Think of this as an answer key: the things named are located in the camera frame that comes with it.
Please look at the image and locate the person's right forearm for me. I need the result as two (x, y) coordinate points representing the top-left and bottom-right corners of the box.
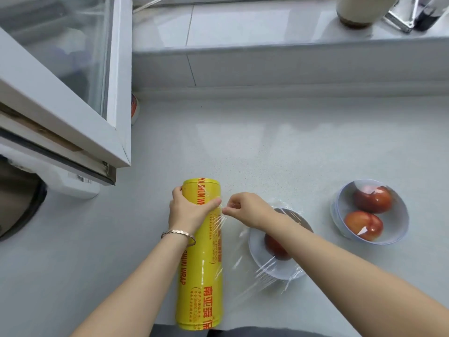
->
(270, 219), (449, 337)

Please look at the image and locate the white appliance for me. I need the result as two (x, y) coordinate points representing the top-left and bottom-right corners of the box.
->
(0, 143), (101, 200)

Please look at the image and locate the black spray bottle white cap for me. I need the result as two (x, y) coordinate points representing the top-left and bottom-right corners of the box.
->
(413, 0), (446, 32)

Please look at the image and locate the white open window sash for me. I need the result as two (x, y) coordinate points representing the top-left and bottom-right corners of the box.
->
(0, 0), (133, 168)

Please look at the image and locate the white bowl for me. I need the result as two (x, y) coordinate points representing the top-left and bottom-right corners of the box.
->
(248, 206), (315, 280)
(219, 196), (315, 302)
(330, 178), (410, 245)

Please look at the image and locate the silver link bracelet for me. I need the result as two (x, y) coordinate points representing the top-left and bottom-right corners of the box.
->
(161, 229), (196, 247)

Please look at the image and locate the clear cling film sheet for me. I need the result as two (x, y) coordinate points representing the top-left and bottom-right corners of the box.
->
(330, 178), (410, 245)

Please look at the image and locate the grey shirt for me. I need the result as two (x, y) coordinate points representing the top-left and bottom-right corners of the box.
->
(207, 326), (309, 337)

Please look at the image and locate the person's left forearm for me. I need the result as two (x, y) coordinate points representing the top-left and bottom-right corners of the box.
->
(70, 236), (196, 337)

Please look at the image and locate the black rounded object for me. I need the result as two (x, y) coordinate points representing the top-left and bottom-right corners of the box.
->
(0, 156), (48, 242)

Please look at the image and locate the person's left hand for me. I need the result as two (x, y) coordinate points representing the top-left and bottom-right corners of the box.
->
(168, 185), (222, 242)

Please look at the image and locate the yellow plastic wrap roll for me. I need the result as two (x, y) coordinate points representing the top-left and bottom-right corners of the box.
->
(175, 177), (225, 330)

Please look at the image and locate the beige ceramic pot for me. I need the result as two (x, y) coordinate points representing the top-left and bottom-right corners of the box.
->
(335, 0), (400, 29)

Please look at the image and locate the metal kitchen tool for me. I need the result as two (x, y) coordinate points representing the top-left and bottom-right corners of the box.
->
(384, 0), (420, 34)

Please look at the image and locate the person's right hand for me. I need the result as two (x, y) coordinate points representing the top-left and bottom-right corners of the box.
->
(221, 192), (289, 233)

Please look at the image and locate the white bottle blue orange label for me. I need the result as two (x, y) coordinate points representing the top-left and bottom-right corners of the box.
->
(131, 91), (141, 126)

